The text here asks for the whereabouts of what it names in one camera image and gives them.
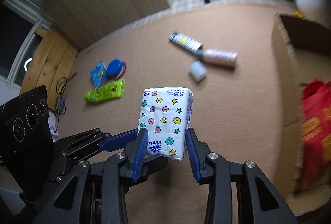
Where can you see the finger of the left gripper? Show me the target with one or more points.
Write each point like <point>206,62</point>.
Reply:
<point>117,142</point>

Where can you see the blue tissue pack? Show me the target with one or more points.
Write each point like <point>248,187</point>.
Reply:
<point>99,75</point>

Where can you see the white Vinda tissue pack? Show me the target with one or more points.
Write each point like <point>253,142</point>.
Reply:
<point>166,115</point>

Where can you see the patterned white lighter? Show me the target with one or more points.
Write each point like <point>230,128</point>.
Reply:
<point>185,42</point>

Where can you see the grey power adapter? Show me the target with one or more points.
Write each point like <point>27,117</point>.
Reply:
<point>60,104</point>

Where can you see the pine wood panel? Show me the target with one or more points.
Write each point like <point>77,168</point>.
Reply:
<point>52,60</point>

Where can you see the green tube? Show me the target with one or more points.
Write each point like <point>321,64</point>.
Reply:
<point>109,91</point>

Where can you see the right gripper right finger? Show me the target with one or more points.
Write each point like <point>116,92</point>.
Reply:
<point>210,168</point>

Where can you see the white window frame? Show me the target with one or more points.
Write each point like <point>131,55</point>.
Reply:
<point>20,22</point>

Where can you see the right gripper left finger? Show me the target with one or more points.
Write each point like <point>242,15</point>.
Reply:
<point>120,172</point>

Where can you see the cardboard box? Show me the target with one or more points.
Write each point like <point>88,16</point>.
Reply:
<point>302,52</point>

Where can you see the white translucent cap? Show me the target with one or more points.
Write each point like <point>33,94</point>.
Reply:
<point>198,71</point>

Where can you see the pink bottle grey cap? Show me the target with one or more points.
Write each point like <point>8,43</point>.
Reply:
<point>217,57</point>

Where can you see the red bag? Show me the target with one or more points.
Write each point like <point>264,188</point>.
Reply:
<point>315,133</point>

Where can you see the blue round container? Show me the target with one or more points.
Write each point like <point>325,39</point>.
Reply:
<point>114,68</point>

